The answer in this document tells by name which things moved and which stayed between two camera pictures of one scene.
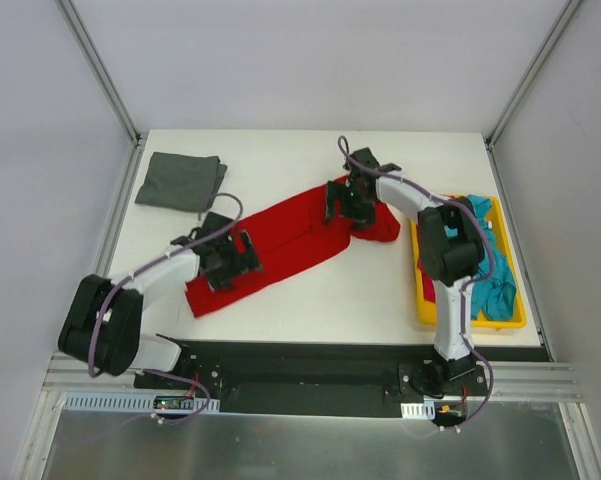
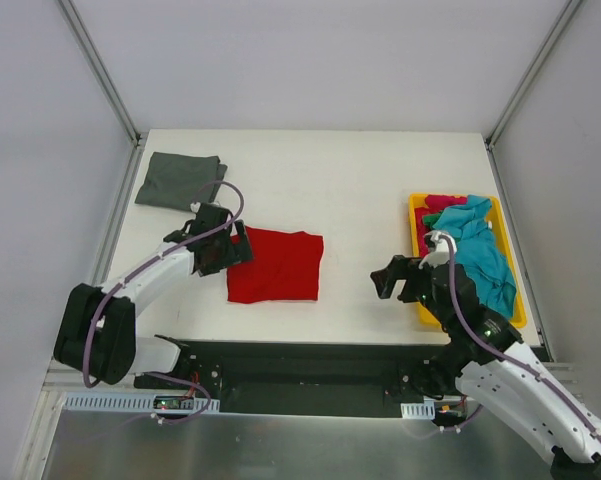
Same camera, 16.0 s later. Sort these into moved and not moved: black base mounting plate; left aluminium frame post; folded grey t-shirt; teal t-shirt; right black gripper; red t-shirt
Moved: red t-shirt; right black gripper
Not moved: teal t-shirt; black base mounting plate; left aluminium frame post; folded grey t-shirt
